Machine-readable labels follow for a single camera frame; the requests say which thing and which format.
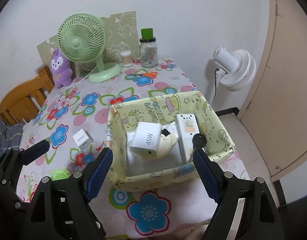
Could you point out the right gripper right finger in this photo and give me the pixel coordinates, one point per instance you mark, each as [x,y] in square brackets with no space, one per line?
[260,218]

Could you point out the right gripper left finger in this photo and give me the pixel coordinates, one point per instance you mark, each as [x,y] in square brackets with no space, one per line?
[60,208]

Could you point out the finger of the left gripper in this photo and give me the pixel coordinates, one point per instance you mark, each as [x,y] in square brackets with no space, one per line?
[31,154]

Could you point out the white 45W charger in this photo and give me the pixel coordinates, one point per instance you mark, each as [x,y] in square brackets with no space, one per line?
[146,139]

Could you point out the white power strip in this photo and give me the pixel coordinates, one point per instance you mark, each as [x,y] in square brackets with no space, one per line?
[187,127]

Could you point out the cream bear compact mirror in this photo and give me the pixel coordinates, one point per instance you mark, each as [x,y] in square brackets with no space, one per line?
[165,145]

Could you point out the grey plaid bedding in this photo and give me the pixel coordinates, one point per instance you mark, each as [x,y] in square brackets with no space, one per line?
[10,136]

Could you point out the green perforated device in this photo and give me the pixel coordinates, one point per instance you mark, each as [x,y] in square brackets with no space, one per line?
[60,174]

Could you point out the wooden chair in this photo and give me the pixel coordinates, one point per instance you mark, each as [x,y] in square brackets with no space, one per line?
[22,102]

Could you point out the small white charger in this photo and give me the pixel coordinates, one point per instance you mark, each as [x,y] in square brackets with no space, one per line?
[82,140]

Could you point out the floral tablecloth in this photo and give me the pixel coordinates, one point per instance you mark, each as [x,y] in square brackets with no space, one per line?
[85,105]

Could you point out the purple plush toy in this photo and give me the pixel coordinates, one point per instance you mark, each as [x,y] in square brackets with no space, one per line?
[60,69]

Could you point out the yellow cartoon paper box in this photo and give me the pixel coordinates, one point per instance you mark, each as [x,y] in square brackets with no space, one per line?
[162,109]

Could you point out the black plug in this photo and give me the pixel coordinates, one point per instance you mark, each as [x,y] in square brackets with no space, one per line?
[199,141]

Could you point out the beige door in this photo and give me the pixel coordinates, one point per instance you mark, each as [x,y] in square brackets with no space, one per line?
[276,116]

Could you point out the green desk fan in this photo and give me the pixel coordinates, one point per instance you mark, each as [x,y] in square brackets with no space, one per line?
[82,39]

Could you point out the cotton swab container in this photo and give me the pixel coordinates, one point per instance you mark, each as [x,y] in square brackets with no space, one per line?
[126,58]

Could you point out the white standing fan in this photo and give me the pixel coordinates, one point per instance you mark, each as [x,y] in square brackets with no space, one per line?
[234,71]

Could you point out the beige cartoon board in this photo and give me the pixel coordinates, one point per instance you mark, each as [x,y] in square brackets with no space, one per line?
[121,32]

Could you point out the glass mason jar green lid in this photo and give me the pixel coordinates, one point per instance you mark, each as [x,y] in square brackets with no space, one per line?
[148,49]

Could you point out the orange handled scissors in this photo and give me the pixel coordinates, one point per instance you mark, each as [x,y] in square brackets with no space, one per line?
[151,75]

